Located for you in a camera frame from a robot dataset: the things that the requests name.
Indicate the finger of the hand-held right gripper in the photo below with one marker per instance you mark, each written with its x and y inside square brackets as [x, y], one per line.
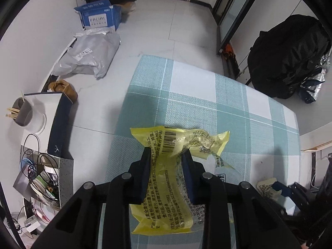
[282, 189]

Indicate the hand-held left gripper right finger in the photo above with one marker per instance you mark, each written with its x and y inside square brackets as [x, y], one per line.
[188, 181]

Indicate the white cup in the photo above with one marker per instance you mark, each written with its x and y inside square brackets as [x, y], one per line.
[26, 116]

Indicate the orange and black tool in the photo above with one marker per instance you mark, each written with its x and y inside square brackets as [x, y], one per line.
[228, 50]

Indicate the blue cardboard box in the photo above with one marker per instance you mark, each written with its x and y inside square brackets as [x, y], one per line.
[99, 18]

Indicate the black framed sliding door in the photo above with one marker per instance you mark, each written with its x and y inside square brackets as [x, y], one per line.
[233, 10]

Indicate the black backpack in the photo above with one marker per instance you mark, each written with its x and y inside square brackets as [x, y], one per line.
[285, 57]

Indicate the brown paper bag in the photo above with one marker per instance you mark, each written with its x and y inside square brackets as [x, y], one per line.
[128, 7]

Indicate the yellow bread wrapper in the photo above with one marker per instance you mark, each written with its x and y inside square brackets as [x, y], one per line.
[166, 166]

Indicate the grey speckled storage box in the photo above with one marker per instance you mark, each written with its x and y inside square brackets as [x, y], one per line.
[66, 181]

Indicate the navy box with white top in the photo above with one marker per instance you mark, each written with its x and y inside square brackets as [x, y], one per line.
[61, 124]

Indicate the small brown bag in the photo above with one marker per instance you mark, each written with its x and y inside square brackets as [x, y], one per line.
[66, 89]

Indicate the white power adapter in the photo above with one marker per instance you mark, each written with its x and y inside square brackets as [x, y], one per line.
[31, 221]

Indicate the torn yellow wrapper strip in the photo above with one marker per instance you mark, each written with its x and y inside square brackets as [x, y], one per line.
[268, 189]

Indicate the checked teal tablecloth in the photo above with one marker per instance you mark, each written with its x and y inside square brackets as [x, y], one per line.
[233, 103]

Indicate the silver foil bag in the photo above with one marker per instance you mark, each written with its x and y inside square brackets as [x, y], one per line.
[315, 83]

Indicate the wooden chopsticks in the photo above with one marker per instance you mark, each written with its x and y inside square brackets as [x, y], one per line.
[13, 111]

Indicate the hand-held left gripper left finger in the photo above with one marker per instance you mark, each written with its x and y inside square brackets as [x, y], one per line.
[145, 181]

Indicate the grey mailer bag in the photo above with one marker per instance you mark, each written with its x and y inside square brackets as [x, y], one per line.
[90, 51]

